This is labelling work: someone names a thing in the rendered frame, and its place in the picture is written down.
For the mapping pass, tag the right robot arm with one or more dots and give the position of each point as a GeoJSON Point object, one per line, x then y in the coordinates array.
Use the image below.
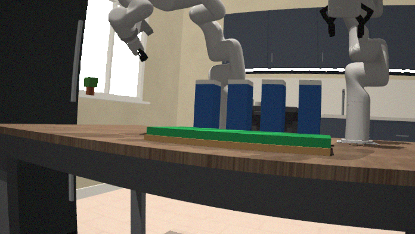
{"type": "Point", "coordinates": [128, 21]}

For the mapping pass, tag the grey crate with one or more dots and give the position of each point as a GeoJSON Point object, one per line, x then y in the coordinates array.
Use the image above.
{"type": "Point", "coordinates": [291, 119]}

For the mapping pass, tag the tall dark blue block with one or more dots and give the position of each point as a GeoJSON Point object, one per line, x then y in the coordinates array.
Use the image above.
{"type": "Point", "coordinates": [309, 109]}
{"type": "Point", "coordinates": [273, 105]}
{"type": "Point", "coordinates": [239, 104]}
{"type": "Point", "coordinates": [207, 104]}

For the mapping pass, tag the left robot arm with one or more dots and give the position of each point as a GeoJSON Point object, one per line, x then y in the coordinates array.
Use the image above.
{"type": "Point", "coordinates": [366, 72]}

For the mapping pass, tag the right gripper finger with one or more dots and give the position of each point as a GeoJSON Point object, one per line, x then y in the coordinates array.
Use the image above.
{"type": "Point", "coordinates": [143, 56]}

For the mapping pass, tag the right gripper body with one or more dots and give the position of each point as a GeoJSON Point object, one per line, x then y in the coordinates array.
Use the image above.
{"type": "Point", "coordinates": [134, 45]}

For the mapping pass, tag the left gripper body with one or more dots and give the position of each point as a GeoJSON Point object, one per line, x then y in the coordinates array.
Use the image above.
{"type": "Point", "coordinates": [345, 8]}

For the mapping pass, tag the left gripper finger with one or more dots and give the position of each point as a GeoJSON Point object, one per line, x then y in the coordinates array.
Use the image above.
{"type": "Point", "coordinates": [362, 20]}
{"type": "Point", "coordinates": [329, 21]}

